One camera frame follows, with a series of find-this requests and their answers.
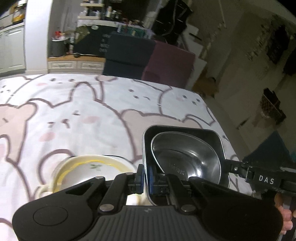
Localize steel rectangular container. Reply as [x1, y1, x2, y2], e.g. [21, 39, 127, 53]
[142, 125, 230, 205]

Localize round steel bowl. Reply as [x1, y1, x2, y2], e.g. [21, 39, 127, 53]
[151, 132, 221, 184]

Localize lemon pattern scalloped bowl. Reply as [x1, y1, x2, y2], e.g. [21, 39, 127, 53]
[53, 160, 131, 192]

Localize cream two-handled bowl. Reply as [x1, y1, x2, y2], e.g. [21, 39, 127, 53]
[36, 155, 137, 199]

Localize white square plate blue rim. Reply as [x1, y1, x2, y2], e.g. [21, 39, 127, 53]
[104, 155, 137, 172]

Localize person right hand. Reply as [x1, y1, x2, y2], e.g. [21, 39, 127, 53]
[274, 193, 295, 235]

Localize black net basket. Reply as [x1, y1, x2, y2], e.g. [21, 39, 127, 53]
[260, 88, 287, 125]

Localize bear pattern tablecloth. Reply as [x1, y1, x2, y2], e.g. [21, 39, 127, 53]
[0, 73, 254, 241]

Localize maroon chair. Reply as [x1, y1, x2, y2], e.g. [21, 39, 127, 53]
[142, 41, 196, 88]

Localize dark green chair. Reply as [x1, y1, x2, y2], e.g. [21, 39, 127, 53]
[103, 33, 156, 80]

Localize wooden low drawer bench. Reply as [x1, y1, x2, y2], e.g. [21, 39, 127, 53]
[47, 55, 106, 74]

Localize black have a nice day cloth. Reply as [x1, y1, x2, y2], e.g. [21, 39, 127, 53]
[73, 25, 117, 58]

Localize grey trash bin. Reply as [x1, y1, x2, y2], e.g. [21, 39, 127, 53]
[51, 38, 66, 57]

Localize white lower cabinet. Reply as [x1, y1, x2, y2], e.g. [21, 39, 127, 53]
[1, 23, 26, 74]

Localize white storage shelf rack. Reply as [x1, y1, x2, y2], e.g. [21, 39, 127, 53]
[78, 1, 105, 20]

